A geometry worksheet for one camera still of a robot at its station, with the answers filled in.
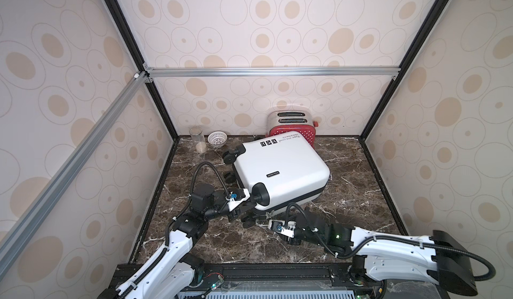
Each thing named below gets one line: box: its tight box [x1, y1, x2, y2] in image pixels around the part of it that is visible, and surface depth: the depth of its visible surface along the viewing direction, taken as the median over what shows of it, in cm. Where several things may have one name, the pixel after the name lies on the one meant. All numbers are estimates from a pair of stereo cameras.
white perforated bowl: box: [207, 130, 228, 147], surface depth 119 cm
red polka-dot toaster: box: [266, 108, 319, 149], surface depth 107 cm
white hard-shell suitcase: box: [222, 131, 330, 214], surface depth 85 cm
